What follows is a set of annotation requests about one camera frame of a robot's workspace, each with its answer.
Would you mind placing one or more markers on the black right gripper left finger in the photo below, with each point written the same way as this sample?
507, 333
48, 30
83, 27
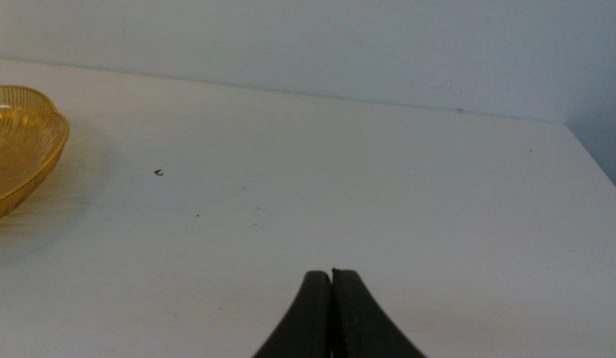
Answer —
303, 330

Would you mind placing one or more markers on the amber plastic flower plate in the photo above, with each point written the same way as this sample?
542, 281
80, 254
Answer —
33, 134

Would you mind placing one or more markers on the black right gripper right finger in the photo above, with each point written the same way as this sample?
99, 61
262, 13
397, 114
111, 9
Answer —
360, 328

